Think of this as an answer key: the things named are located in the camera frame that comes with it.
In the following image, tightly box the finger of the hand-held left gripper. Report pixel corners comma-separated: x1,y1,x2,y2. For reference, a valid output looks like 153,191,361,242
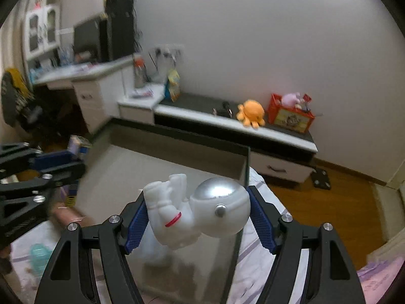
0,142,81,173
0,161,87,216

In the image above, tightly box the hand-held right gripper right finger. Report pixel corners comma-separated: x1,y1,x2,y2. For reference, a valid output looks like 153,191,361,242
247,185,368,304

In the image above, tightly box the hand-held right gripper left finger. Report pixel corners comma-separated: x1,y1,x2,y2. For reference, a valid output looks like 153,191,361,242
34,192,150,304

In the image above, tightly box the blue tube box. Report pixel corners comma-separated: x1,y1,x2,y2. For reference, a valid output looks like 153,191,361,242
65,184,78,208

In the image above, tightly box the teal round container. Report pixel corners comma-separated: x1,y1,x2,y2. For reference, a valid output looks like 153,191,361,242
30,243,53,274

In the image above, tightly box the pink metal bottle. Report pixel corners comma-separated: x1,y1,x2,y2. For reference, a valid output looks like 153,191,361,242
52,205,95,227

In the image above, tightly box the white cat-ear container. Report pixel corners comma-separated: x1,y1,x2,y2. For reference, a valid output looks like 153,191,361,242
144,174,252,249

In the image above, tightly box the pink storage box dark rim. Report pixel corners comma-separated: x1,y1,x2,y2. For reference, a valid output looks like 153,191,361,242
79,122,252,304

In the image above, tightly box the blue white carton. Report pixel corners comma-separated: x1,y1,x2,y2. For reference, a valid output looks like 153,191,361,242
68,135,93,161

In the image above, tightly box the black office chair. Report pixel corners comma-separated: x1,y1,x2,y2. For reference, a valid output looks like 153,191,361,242
15,100,75,144

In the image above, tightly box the striped white bed sheet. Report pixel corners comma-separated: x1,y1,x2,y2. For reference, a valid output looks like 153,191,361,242
9,168,317,304

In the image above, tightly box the black bathroom scale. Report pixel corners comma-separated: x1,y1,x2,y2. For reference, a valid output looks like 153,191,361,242
311,169,332,191

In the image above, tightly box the yellow black garment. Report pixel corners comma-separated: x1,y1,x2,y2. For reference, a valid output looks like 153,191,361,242
0,67,36,125

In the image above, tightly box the white desk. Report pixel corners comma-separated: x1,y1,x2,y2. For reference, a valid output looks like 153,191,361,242
32,54,137,134

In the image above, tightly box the red plastic crate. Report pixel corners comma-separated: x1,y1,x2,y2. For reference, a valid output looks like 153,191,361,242
267,93,316,134

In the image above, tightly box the printed flat packet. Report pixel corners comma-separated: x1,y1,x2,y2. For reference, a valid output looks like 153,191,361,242
131,88,154,99

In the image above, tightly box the orange octopus plush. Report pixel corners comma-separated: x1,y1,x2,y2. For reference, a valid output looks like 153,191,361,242
236,100,266,129

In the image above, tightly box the clear bottle red cap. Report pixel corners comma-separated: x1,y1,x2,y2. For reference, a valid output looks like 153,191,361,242
133,57,147,90

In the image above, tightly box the black computer monitor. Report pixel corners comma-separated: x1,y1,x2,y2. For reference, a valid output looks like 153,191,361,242
73,17,110,64

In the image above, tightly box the pink plush toy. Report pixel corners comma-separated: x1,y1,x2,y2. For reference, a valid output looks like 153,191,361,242
281,92,302,109

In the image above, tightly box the white glass-door cabinet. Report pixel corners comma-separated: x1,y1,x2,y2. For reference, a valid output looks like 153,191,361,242
24,4,61,61

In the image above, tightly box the black white low cabinet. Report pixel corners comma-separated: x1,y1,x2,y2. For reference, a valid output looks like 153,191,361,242
118,84,318,185

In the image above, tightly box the pink blanket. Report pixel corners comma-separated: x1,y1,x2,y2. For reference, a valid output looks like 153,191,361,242
357,256,403,304

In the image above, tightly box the black computer tower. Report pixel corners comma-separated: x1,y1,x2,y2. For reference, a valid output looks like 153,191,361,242
108,14,137,61

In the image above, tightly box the yellow blue snack bag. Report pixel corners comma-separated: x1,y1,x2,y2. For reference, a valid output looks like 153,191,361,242
164,69,181,102

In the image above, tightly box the small black speaker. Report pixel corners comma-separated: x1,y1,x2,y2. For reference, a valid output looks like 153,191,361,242
105,0,135,16

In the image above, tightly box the cream bed frame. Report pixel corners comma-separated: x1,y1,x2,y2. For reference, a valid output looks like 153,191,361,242
366,182,405,262

